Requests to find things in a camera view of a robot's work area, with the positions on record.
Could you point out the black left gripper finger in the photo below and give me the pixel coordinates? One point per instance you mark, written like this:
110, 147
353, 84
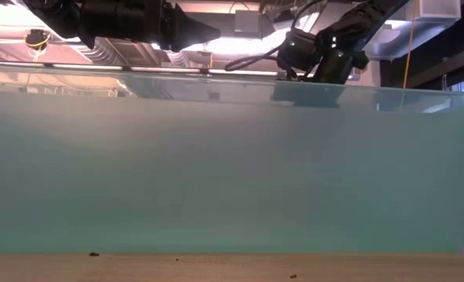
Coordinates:
189, 31

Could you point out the teal plastic bin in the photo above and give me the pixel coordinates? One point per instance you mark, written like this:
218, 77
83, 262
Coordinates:
216, 176

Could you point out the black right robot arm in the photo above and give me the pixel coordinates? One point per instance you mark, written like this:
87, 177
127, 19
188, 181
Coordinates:
357, 19

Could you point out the ceiling light strip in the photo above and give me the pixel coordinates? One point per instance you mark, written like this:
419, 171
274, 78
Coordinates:
98, 67

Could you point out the yellow black hanging reel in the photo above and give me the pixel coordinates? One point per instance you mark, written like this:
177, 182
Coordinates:
37, 39

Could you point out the spiral silver duct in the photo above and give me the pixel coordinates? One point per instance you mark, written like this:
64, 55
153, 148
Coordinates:
102, 53

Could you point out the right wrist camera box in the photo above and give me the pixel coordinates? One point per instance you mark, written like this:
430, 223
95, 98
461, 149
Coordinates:
298, 51

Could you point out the large rectangular silver duct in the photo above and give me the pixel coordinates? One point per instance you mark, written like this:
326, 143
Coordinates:
432, 35

